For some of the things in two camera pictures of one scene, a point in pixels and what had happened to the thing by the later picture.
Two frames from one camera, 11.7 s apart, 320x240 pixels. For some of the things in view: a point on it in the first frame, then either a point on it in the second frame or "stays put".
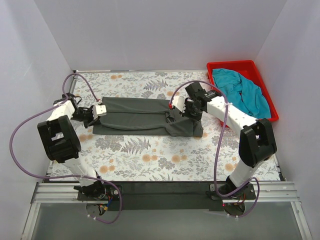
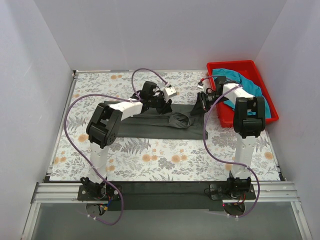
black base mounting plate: x=166 y=196 stays put
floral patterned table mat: x=215 y=157 stays put
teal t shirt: x=241 y=93 stays put
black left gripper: x=88 y=114 → x=161 y=103
